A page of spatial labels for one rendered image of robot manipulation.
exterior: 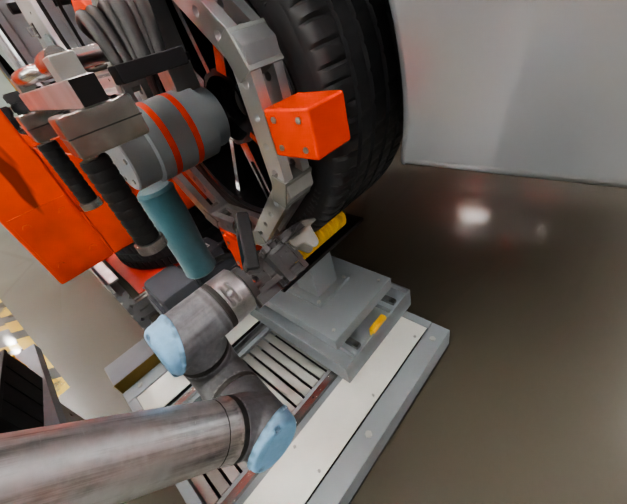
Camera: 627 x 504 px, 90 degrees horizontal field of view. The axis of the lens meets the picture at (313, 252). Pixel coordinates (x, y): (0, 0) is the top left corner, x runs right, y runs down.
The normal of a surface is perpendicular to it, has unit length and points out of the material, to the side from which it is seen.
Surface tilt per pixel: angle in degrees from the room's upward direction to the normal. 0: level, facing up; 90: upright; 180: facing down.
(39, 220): 90
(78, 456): 58
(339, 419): 0
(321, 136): 90
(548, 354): 0
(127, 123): 90
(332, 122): 90
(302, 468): 0
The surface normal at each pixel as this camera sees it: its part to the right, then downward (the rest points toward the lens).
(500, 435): -0.23, -0.77
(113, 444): 0.68, -0.64
